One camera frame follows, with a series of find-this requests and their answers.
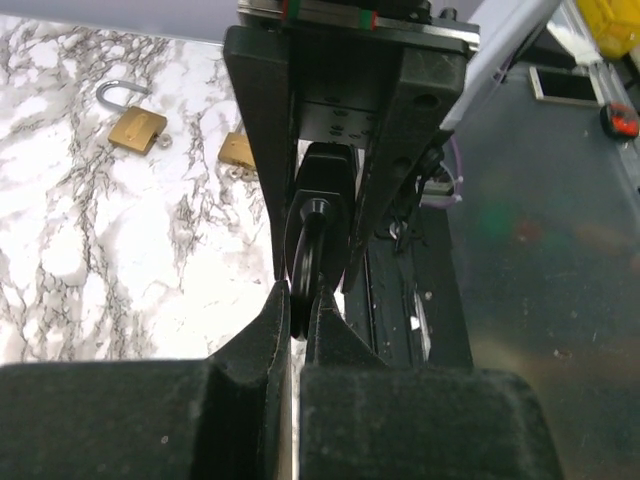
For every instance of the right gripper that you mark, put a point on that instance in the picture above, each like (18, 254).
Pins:
(378, 73)

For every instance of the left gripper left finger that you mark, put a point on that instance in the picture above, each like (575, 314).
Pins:
(227, 416)

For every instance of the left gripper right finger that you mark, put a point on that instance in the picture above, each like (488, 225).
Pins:
(362, 419)

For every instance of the black padlock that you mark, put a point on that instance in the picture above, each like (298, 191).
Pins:
(318, 227)

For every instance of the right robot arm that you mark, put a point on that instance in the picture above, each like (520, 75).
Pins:
(503, 27)

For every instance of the brass padlock with keys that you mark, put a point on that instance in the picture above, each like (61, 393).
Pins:
(236, 153)

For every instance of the open brass padlock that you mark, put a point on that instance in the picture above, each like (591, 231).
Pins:
(137, 129)

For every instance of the black mounting rail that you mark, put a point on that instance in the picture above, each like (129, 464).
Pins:
(407, 305)

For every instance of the metal table frame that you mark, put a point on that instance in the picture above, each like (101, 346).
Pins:
(566, 68)

